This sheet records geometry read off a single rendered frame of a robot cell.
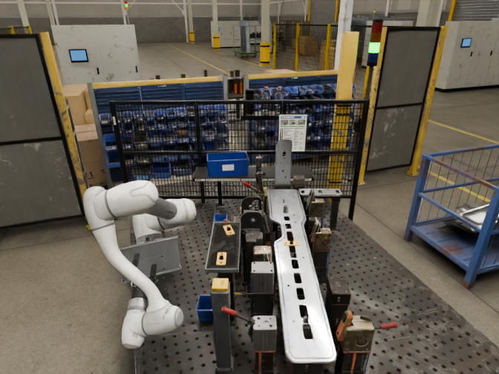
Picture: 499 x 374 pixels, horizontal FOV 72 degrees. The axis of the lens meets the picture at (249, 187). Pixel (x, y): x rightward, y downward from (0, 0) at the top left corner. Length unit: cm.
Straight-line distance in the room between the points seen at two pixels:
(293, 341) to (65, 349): 194
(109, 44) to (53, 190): 495
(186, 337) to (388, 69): 393
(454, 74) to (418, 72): 773
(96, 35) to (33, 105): 485
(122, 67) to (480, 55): 1045
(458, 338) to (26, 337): 280
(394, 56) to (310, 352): 399
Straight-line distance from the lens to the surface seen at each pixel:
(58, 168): 401
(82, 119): 617
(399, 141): 529
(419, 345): 195
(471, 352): 203
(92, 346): 293
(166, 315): 161
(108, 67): 855
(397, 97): 501
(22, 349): 313
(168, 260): 217
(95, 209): 164
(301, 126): 268
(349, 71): 270
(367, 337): 146
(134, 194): 156
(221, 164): 255
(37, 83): 380
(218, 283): 140
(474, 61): 1332
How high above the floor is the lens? 208
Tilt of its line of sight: 26 degrees down
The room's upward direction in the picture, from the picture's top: straight up
